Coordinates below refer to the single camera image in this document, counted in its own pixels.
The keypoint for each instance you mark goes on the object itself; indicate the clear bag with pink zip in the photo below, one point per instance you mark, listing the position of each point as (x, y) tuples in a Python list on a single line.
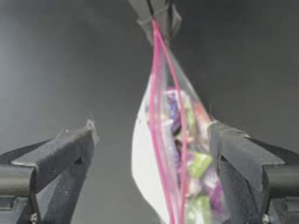
[(145, 175)]

